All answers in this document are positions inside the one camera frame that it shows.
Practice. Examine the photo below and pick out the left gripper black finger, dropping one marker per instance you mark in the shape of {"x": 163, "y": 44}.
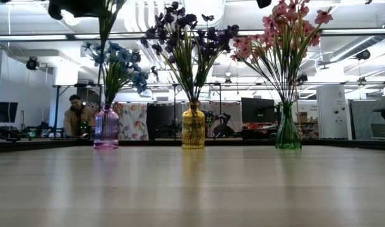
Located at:
{"x": 91, "y": 8}

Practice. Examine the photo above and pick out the pink ribbed glass vase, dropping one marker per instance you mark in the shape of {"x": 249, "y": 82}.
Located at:
{"x": 106, "y": 126}

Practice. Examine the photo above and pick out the green glass vase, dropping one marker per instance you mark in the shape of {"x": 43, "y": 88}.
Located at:
{"x": 287, "y": 132}

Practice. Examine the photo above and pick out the yellow textured glass vase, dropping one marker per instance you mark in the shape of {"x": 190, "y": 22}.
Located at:
{"x": 193, "y": 126}

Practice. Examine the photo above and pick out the black crossbar with light strips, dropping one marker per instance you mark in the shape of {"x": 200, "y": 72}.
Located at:
{"x": 69, "y": 36}

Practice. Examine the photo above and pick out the black computer monitor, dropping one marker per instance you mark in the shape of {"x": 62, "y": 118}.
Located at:
{"x": 4, "y": 110}
{"x": 258, "y": 110}

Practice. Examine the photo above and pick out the person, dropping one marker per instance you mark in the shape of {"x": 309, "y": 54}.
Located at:
{"x": 74, "y": 119}

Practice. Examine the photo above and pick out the cardboard box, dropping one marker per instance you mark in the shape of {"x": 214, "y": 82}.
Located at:
{"x": 303, "y": 117}

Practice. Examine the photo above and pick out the floral patterned curtain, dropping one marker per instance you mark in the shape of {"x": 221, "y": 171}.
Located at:
{"x": 132, "y": 121}

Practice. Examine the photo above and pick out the black partition panel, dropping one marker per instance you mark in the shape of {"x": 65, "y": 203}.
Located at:
{"x": 162, "y": 119}

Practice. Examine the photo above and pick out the grey partition panel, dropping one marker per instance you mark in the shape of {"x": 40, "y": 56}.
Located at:
{"x": 364, "y": 119}

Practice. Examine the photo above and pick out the black ceiling camera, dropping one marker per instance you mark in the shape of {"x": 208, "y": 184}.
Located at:
{"x": 135, "y": 57}
{"x": 363, "y": 55}
{"x": 301, "y": 79}
{"x": 32, "y": 63}

